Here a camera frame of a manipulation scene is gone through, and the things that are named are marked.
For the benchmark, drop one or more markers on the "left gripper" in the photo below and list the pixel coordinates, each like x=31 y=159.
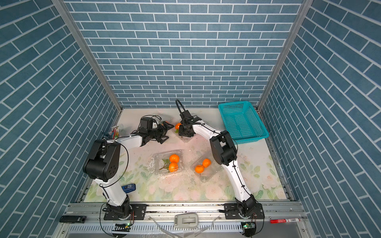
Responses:
x=160 y=139

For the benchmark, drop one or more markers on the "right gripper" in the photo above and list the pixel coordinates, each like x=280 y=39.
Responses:
x=181 y=132

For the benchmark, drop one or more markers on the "orange pair with leaves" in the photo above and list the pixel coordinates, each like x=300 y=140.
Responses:
x=177 y=127

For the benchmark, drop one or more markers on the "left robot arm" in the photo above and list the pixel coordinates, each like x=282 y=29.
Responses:
x=102 y=162

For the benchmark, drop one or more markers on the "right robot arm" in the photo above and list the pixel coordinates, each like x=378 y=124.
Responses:
x=224 y=152

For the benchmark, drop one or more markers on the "front left orange pair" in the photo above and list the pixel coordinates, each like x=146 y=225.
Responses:
x=171 y=164

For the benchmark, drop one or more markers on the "front right orange pair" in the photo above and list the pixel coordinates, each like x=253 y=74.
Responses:
x=201 y=167

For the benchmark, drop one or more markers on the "pink pen cup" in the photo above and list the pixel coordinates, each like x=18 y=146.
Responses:
x=112 y=135

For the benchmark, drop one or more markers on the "teal plastic basket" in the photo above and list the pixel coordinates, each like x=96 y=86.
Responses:
x=242 y=121

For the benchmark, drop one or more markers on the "blue card on table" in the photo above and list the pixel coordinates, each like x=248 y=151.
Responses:
x=129 y=188

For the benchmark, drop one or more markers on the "red marker pen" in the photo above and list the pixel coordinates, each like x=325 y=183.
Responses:
x=278 y=221

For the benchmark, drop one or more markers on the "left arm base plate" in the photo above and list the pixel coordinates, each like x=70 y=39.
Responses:
x=135 y=212

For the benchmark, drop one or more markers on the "grey box on rail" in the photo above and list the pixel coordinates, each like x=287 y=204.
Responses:
x=186 y=221

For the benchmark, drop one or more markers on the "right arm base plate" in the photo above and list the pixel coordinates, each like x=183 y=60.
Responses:
x=238 y=211

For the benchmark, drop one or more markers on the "black device on rail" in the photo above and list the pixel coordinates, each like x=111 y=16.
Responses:
x=72 y=219

